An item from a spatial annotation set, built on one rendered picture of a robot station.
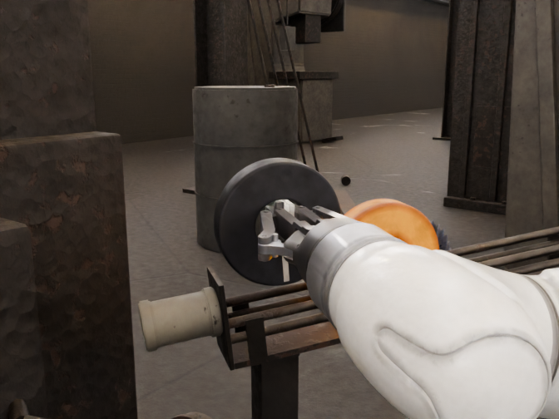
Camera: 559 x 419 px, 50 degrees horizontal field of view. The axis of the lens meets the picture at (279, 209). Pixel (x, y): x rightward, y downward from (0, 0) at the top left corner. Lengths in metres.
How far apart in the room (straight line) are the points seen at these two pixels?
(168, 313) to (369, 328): 0.35
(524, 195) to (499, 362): 2.61
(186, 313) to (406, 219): 0.30
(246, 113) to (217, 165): 0.31
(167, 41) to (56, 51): 8.20
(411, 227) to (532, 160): 2.16
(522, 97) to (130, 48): 6.47
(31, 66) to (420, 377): 0.66
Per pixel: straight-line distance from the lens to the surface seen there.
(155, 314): 0.71
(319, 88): 8.44
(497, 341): 0.36
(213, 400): 1.89
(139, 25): 8.75
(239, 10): 4.79
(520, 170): 2.96
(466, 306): 0.37
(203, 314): 0.71
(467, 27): 4.47
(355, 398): 1.90
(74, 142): 0.83
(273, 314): 0.72
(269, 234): 0.59
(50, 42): 0.88
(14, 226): 0.69
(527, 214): 2.97
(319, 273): 0.49
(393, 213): 0.77
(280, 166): 0.69
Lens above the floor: 0.96
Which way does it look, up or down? 13 degrees down
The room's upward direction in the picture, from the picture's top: straight up
